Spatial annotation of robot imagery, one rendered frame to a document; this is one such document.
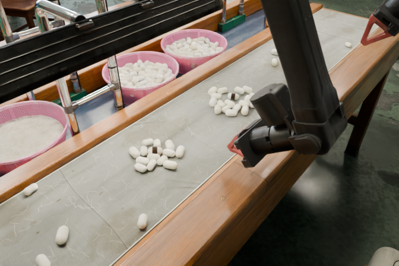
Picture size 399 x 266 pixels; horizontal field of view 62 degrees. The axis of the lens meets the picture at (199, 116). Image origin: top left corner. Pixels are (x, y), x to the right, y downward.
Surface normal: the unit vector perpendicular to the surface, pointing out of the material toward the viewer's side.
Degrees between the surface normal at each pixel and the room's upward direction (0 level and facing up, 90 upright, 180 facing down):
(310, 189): 0
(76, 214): 0
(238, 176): 0
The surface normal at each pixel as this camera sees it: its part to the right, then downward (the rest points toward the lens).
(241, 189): 0.00, -0.79
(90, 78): 0.76, 0.40
